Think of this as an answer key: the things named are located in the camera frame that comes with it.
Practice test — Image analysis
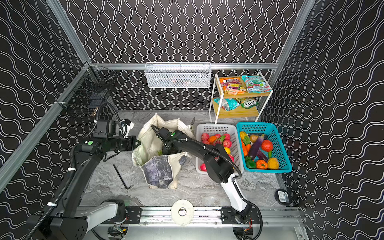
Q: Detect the cream canvas grocery bag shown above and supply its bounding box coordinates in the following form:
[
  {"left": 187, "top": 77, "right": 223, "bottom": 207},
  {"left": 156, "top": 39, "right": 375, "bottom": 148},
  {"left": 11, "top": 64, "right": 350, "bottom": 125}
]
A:
[{"left": 132, "top": 114, "right": 195, "bottom": 190}]

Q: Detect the pink dragon fruit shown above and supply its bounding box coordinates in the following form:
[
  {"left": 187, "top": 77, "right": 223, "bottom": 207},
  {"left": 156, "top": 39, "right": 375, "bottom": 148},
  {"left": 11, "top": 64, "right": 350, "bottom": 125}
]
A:
[{"left": 213, "top": 135, "right": 226, "bottom": 146}]

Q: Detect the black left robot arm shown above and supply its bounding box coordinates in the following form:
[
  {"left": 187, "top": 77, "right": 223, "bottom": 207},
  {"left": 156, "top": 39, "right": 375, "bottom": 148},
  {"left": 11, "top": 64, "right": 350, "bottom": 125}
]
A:
[{"left": 25, "top": 136, "right": 141, "bottom": 240}]

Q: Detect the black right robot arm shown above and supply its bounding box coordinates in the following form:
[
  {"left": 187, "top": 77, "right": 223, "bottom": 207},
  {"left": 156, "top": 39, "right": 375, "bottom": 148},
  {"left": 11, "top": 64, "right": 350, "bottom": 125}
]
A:
[{"left": 151, "top": 125, "right": 253, "bottom": 224}]

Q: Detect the teal white snack bag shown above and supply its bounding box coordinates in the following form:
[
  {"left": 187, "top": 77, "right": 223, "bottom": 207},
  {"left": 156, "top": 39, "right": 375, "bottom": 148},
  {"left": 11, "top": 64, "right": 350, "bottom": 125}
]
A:
[{"left": 221, "top": 99, "right": 240, "bottom": 112}]

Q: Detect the orange snack bag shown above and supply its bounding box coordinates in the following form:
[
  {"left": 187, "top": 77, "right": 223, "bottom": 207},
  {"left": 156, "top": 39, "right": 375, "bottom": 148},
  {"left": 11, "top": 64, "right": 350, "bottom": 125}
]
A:
[{"left": 219, "top": 77, "right": 247, "bottom": 95}]

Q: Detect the green candy bag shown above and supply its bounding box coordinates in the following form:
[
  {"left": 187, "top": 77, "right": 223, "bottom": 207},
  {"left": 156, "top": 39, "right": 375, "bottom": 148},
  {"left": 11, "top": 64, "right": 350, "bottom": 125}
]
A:
[{"left": 236, "top": 98, "right": 259, "bottom": 109}]

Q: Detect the green pink snack bag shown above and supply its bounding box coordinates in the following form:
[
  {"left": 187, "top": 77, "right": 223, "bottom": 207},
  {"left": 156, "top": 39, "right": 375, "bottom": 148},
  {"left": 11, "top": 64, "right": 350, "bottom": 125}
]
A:
[{"left": 242, "top": 75, "right": 272, "bottom": 94}]

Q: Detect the red apple back left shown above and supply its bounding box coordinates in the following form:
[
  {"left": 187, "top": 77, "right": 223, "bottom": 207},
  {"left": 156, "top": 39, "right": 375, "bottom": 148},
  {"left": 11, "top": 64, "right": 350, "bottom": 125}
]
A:
[{"left": 201, "top": 133, "right": 210, "bottom": 141}]

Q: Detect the red apple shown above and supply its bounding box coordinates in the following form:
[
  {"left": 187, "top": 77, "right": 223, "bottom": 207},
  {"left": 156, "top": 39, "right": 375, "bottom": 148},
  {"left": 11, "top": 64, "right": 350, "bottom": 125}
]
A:
[
  {"left": 222, "top": 139, "right": 232, "bottom": 149},
  {"left": 200, "top": 164, "right": 207, "bottom": 172},
  {"left": 201, "top": 133, "right": 210, "bottom": 141}
]

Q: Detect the orange tangerine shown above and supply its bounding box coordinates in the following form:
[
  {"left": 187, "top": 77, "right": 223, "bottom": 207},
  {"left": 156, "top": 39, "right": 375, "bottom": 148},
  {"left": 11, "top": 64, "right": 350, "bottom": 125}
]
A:
[{"left": 208, "top": 136, "right": 218, "bottom": 145}]

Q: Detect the red apple front left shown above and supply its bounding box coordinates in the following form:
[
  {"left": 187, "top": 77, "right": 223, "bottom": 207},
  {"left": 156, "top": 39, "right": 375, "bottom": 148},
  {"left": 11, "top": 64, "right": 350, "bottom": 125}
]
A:
[{"left": 200, "top": 164, "right": 207, "bottom": 172}]

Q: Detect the white plastic fruit basket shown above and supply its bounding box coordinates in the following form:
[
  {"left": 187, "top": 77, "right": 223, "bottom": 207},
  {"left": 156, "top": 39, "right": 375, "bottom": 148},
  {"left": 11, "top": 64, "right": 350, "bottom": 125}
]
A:
[{"left": 196, "top": 124, "right": 244, "bottom": 173}]

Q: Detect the black hex key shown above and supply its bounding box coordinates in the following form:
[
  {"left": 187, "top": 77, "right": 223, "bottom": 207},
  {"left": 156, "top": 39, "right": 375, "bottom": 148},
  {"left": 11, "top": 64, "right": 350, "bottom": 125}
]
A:
[{"left": 113, "top": 164, "right": 134, "bottom": 190}]

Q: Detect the red apple back right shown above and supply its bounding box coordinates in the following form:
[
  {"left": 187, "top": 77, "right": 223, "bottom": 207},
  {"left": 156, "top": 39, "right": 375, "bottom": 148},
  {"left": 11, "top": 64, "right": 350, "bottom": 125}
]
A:
[{"left": 222, "top": 139, "right": 232, "bottom": 149}]

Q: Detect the yellow lemon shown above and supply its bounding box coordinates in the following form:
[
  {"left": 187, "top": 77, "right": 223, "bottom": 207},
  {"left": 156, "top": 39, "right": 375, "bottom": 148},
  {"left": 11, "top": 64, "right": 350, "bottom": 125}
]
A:
[{"left": 224, "top": 147, "right": 231, "bottom": 155}]

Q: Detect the yellow corn cob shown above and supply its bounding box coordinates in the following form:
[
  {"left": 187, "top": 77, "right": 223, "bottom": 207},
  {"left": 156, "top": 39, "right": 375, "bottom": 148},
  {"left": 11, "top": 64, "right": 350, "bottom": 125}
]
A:
[{"left": 239, "top": 131, "right": 248, "bottom": 140}]

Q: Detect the orange carrot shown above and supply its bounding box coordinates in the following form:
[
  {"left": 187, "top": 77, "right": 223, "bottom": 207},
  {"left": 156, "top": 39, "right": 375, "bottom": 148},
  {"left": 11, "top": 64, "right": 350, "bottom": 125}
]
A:
[{"left": 241, "top": 141, "right": 252, "bottom": 157}]

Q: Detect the white round disc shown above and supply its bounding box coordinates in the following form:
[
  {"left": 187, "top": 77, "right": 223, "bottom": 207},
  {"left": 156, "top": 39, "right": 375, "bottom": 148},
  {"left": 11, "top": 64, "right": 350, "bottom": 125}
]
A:
[{"left": 171, "top": 200, "right": 195, "bottom": 226}]

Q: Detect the white wooden two-tier shelf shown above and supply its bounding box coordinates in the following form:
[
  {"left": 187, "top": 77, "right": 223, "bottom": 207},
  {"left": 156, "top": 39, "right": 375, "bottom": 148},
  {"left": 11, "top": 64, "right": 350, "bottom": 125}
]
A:
[{"left": 209, "top": 74, "right": 274, "bottom": 124}]

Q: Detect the brown kiwi potato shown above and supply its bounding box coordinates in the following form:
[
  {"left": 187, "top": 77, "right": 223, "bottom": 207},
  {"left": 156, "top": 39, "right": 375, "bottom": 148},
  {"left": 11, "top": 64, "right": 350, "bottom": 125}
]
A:
[{"left": 249, "top": 134, "right": 259, "bottom": 143}]

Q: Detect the green bell pepper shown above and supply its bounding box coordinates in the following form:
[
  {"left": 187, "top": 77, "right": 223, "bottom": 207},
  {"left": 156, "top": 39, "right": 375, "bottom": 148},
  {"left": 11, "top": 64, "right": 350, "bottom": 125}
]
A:
[{"left": 246, "top": 160, "right": 257, "bottom": 169}]

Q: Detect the purple eggplant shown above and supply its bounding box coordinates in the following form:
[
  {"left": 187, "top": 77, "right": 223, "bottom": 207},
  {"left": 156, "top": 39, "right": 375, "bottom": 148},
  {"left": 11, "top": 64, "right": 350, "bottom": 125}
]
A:
[{"left": 248, "top": 134, "right": 265, "bottom": 160}]

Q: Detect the orange bell pepper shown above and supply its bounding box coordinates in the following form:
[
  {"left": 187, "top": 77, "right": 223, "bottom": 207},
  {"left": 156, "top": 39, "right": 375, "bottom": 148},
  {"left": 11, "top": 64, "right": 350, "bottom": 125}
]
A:
[{"left": 256, "top": 160, "right": 268, "bottom": 170}]

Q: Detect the red tomato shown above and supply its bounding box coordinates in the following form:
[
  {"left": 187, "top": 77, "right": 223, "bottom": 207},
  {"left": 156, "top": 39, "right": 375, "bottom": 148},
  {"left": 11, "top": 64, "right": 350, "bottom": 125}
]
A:
[{"left": 261, "top": 140, "right": 274, "bottom": 153}]

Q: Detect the yellow potato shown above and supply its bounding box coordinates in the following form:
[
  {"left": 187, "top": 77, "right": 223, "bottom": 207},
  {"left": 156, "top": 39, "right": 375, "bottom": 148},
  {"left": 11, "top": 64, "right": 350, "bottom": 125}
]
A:
[{"left": 267, "top": 158, "right": 280, "bottom": 170}]

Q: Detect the black round puck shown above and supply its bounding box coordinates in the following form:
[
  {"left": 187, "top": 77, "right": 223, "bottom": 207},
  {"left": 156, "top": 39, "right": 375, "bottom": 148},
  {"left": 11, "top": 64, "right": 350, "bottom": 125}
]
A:
[{"left": 274, "top": 189, "right": 292, "bottom": 206}]

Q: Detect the black wire wall basket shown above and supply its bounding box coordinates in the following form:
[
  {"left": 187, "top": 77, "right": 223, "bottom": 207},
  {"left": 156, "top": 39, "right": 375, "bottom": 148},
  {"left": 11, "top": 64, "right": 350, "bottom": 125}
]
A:
[{"left": 62, "top": 66, "right": 118, "bottom": 122}]

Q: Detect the white wire wall basket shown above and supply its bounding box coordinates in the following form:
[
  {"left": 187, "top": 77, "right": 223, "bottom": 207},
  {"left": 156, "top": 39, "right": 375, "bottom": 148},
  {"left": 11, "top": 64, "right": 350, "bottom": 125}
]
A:
[{"left": 145, "top": 62, "right": 212, "bottom": 89}]

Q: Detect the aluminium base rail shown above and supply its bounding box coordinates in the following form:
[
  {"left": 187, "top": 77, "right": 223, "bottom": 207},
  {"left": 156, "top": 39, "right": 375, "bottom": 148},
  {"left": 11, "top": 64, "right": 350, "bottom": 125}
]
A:
[{"left": 50, "top": 205, "right": 310, "bottom": 240}]

